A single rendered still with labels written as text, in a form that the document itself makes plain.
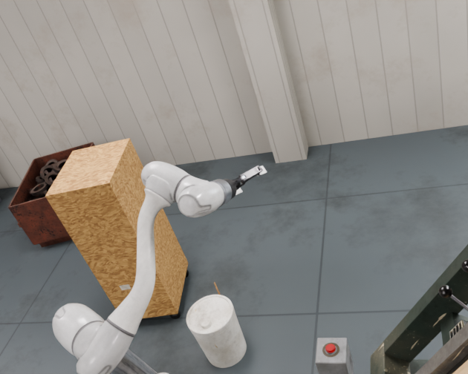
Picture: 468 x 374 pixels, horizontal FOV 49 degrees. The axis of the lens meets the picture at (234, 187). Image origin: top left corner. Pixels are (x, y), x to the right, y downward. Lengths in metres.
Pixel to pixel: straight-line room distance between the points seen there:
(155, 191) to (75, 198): 1.53
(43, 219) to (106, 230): 1.73
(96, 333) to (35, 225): 3.42
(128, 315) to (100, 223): 1.68
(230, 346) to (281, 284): 0.69
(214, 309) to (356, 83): 2.45
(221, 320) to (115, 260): 0.81
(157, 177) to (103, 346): 0.54
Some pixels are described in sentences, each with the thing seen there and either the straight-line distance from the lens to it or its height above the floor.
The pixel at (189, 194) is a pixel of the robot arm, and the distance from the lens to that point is 1.60.
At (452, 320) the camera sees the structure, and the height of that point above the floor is 1.14.
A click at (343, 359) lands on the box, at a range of 2.13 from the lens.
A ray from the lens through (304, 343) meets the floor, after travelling 3.38.
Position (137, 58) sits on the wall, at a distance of 5.00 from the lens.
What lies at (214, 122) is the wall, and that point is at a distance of 5.08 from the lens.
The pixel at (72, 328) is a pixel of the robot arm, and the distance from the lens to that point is 1.72.
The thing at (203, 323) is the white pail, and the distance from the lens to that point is 3.17.
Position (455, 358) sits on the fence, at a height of 1.22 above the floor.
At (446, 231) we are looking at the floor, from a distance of 3.93.
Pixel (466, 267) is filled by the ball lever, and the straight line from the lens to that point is 1.55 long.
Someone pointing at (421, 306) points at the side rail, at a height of 1.15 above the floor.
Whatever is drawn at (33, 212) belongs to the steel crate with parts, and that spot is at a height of 0.45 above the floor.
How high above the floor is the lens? 2.67
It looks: 34 degrees down
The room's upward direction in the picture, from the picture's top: 20 degrees counter-clockwise
